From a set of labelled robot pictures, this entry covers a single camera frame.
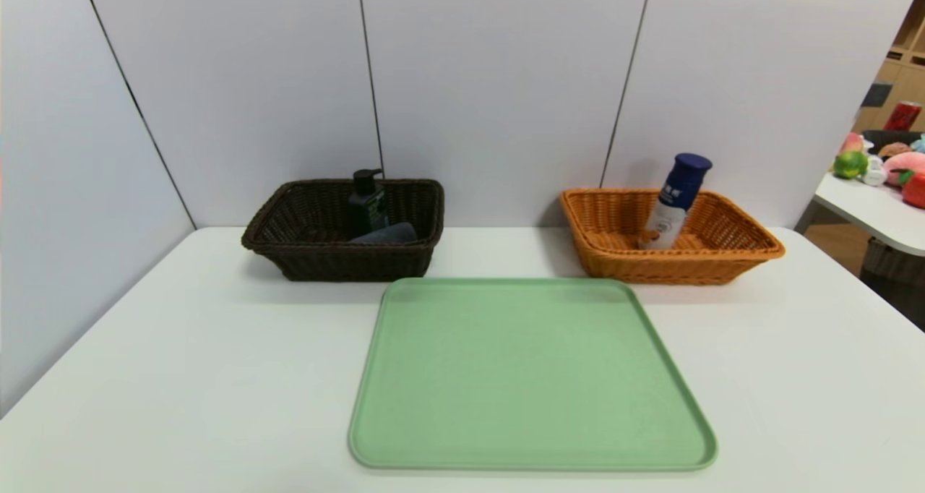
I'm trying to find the wooden shelf unit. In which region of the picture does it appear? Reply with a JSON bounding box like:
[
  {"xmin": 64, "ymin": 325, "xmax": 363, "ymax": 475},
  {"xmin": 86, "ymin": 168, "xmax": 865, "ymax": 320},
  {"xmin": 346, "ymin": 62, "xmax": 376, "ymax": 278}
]
[{"xmin": 853, "ymin": 0, "xmax": 925, "ymax": 132}]

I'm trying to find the dark grey towel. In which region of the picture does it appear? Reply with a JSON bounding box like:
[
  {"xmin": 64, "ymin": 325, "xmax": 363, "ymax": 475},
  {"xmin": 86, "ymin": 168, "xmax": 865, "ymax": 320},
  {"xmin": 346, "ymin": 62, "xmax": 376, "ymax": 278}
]
[{"xmin": 349, "ymin": 222, "xmax": 419, "ymax": 245}]

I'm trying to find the dark grey square object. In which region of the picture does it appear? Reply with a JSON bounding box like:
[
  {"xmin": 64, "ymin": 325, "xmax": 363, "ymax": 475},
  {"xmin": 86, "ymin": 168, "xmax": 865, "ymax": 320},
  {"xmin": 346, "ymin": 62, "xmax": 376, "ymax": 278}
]
[{"xmin": 861, "ymin": 81, "xmax": 895, "ymax": 108}]

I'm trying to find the white bottle with blue cap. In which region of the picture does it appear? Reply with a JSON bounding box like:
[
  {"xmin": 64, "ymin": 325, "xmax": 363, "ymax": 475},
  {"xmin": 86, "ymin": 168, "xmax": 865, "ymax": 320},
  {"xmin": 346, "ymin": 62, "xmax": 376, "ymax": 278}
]
[{"xmin": 637, "ymin": 153, "xmax": 713, "ymax": 251}]

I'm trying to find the orange wicker basket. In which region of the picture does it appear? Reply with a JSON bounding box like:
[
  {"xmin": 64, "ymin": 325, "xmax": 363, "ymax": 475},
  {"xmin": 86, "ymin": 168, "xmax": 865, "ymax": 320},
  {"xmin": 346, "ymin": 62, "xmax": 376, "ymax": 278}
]
[{"xmin": 561, "ymin": 188, "xmax": 786, "ymax": 286}]

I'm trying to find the green plush toy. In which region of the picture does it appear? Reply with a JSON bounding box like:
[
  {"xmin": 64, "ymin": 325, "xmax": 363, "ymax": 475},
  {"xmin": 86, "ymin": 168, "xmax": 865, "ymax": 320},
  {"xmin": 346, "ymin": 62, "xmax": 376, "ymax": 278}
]
[{"xmin": 832, "ymin": 150, "xmax": 869, "ymax": 180}]

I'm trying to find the black pump dispenser bottle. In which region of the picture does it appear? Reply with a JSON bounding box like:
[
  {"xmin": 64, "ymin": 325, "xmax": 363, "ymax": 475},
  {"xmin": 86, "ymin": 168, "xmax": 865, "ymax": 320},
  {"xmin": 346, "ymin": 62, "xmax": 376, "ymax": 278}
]
[{"xmin": 348, "ymin": 168, "xmax": 391, "ymax": 239}]

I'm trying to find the dark brown wicker basket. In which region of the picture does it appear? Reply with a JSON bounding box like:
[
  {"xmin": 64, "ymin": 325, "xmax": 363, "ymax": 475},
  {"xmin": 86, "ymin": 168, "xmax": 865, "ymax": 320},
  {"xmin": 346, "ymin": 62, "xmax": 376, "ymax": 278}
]
[{"xmin": 241, "ymin": 179, "xmax": 445, "ymax": 283}]

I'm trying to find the red drink can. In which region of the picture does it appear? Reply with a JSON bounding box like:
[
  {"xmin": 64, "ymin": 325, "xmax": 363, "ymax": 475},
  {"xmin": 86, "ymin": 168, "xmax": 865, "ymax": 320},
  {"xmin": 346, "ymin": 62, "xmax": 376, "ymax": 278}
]
[{"xmin": 884, "ymin": 100, "xmax": 924, "ymax": 132}]

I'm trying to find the dark woven storage basket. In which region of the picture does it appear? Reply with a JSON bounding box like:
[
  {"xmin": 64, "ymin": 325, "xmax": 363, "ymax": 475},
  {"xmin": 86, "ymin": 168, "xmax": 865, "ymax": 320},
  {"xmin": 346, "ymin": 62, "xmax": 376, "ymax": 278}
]
[{"xmin": 860, "ymin": 237, "xmax": 925, "ymax": 286}]

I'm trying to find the black shallow basket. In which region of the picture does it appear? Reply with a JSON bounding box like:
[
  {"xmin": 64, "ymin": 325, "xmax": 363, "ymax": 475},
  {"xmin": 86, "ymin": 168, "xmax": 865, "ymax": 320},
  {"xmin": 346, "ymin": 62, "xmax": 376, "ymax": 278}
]
[{"xmin": 862, "ymin": 129, "xmax": 925, "ymax": 154}]

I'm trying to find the red plush toy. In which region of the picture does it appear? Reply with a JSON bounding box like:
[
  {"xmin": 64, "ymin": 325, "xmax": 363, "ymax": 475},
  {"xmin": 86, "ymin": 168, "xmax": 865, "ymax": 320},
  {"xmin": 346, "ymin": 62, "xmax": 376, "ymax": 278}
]
[{"xmin": 900, "ymin": 169, "xmax": 925, "ymax": 209}]

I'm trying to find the light green plastic tray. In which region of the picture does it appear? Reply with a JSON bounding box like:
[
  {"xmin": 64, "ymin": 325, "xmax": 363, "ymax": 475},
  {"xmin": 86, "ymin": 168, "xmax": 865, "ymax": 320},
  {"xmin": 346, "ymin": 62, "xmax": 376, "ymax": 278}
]
[{"xmin": 348, "ymin": 277, "xmax": 718, "ymax": 472}]

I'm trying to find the white side table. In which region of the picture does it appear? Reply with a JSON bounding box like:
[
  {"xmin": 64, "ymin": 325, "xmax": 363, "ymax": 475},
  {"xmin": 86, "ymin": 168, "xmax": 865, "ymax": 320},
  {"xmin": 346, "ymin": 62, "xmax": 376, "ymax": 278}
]
[{"xmin": 814, "ymin": 171, "xmax": 925, "ymax": 257}]

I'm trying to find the large pink plush toy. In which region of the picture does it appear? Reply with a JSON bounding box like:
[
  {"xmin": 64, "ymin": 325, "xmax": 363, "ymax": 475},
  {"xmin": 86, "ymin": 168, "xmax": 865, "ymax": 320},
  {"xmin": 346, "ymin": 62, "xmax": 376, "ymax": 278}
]
[{"xmin": 885, "ymin": 151, "xmax": 925, "ymax": 186}]

